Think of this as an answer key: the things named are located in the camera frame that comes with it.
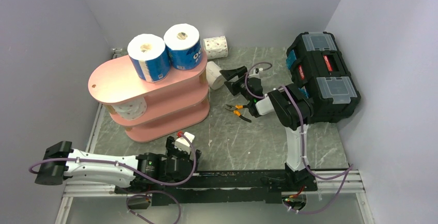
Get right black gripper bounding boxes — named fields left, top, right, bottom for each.
left=220, top=66, right=252, bottom=103

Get white paper roll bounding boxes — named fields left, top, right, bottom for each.
left=206, top=61, right=225, bottom=90

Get floral paper roll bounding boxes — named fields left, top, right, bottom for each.
left=203, top=36, right=228, bottom=60
left=112, top=97, right=147, bottom=120

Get blue roll front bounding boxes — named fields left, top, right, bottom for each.
left=163, top=23, right=202, bottom=70

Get blue roll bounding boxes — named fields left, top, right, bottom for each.
left=127, top=34, right=170, bottom=83
left=163, top=23, right=202, bottom=70

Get pink three-tier shelf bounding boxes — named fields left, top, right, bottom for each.
left=88, top=55, right=210, bottom=142

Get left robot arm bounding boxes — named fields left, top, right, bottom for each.
left=28, top=135, right=202, bottom=193

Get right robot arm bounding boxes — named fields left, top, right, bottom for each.
left=220, top=66, right=317, bottom=191

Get black plastic toolbox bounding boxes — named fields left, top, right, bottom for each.
left=286, top=31, right=361, bottom=123

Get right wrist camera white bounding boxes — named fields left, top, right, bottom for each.
left=248, top=68, right=264, bottom=79

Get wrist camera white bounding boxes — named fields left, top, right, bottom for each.
left=174, top=131, right=195, bottom=154
left=248, top=68, right=264, bottom=79

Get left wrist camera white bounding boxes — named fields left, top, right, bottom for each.
left=174, top=131, right=195, bottom=154

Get orange handled pliers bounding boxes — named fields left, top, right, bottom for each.
left=224, top=104, right=252, bottom=123

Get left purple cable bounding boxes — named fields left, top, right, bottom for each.
left=28, top=133, right=198, bottom=224

